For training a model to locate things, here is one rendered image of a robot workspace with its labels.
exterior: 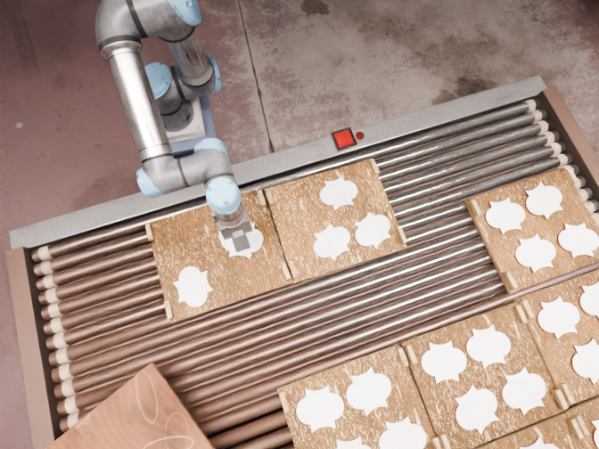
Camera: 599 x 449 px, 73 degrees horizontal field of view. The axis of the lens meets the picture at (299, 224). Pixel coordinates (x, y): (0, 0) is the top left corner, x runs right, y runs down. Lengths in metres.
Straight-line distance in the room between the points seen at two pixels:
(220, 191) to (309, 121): 1.77
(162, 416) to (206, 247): 0.52
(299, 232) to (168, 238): 0.44
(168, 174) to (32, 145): 2.03
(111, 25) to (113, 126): 1.77
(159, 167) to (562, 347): 1.34
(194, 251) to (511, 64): 2.56
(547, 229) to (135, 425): 1.46
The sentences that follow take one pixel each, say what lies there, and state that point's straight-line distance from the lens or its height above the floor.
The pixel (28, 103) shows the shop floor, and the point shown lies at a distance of 3.14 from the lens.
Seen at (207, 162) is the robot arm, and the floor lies 1.39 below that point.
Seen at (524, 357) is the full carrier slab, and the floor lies 0.94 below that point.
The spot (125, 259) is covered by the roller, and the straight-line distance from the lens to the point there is 1.49.
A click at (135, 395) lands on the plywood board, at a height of 1.04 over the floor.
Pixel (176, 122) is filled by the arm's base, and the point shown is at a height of 0.96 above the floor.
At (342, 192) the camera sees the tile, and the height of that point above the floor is 0.95.
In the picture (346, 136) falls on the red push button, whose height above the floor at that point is 0.93.
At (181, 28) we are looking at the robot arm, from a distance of 1.13.
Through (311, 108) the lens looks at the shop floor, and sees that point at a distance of 2.71.
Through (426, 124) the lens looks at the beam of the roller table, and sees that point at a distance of 1.68.
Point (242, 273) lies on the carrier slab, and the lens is 1.37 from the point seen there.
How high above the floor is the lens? 2.28
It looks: 73 degrees down
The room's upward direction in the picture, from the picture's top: 7 degrees clockwise
